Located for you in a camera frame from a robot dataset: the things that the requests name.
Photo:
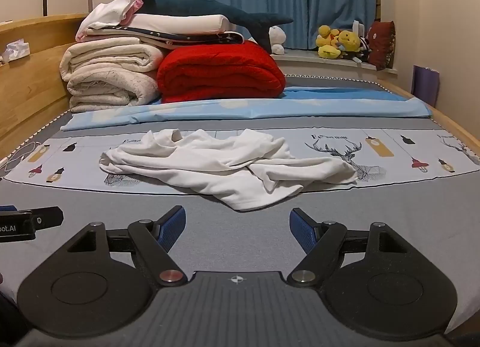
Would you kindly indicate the red folded blanket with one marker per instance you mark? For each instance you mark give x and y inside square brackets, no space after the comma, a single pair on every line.
[221,73]

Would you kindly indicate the white and pink cloth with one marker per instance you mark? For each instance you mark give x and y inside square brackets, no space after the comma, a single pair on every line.
[108,13]

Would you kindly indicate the grey window seat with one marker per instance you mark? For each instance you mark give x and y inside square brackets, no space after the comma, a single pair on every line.
[311,63]

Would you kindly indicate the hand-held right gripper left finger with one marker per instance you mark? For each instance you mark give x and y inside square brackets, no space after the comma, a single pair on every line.
[171,229]

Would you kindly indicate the tissue box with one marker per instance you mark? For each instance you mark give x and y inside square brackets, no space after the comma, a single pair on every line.
[15,51]

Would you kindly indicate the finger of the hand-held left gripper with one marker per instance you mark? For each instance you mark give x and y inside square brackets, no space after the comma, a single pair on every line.
[41,218]
[7,208]

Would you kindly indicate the white folded pillow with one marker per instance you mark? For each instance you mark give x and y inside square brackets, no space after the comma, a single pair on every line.
[180,22]

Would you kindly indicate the white shirt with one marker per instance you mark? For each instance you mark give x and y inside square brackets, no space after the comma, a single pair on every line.
[225,167]

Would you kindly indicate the beige fleece folded blanket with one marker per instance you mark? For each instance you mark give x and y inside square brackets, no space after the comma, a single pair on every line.
[112,92]

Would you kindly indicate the dark star patterned quilt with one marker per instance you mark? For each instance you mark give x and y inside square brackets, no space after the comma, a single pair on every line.
[195,38]

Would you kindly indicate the striped dark plush toy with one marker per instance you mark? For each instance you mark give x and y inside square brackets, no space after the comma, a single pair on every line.
[362,52]

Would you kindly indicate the dark red cushion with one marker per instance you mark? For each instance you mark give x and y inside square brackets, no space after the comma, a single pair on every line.
[382,45]

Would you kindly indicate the dark blue shark plush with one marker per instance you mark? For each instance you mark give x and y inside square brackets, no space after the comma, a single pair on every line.
[195,5]

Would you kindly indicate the yellow plush toy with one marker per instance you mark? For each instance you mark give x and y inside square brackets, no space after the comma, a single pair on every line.
[349,41]
[327,43]

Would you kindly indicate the white plush toy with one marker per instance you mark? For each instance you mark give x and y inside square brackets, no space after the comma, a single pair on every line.
[277,37]

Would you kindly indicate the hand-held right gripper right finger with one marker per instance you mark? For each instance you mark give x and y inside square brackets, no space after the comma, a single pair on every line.
[303,232]

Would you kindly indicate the purple bag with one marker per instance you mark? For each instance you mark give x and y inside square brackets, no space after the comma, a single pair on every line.
[425,86]

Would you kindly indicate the cream folded blanket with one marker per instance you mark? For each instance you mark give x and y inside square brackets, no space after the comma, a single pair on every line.
[108,56]

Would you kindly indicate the small white fan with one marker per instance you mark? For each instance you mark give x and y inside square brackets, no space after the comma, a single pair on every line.
[358,28]

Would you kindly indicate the light blue sheet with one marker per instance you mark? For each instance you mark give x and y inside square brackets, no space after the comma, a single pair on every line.
[300,107]

